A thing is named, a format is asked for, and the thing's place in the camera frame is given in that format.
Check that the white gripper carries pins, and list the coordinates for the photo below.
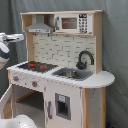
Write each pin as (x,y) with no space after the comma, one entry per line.
(14,38)

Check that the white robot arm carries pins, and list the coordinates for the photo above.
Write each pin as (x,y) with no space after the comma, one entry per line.
(20,121)

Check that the wooden toy kitchen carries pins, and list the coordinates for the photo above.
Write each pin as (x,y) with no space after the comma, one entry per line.
(61,49)

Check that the grey range hood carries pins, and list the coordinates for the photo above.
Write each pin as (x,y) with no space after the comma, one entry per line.
(39,26)

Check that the left red stove knob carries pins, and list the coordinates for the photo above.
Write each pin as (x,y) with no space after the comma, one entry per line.
(15,78)

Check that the red stove knob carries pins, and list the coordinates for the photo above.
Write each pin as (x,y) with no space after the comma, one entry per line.
(15,78)
(34,84)

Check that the black stovetop red burners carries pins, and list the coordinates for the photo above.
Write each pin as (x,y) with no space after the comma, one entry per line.
(37,66)

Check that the right red stove knob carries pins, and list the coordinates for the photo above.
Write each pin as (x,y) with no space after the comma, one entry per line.
(34,84)

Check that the white toy microwave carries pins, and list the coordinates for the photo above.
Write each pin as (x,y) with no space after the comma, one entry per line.
(73,23)

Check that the white oven door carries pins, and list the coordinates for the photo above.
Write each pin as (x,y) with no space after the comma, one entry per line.
(5,104)

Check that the black toy faucet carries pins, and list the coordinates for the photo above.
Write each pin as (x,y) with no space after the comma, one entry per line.
(82,63)

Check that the grey toy sink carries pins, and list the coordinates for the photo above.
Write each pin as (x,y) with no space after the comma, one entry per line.
(72,74)

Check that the white fridge door dispenser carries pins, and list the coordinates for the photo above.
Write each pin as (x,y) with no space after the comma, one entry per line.
(62,106)

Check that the grey backdrop curtain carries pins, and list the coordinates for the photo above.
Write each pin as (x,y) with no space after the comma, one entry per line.
(114,39)

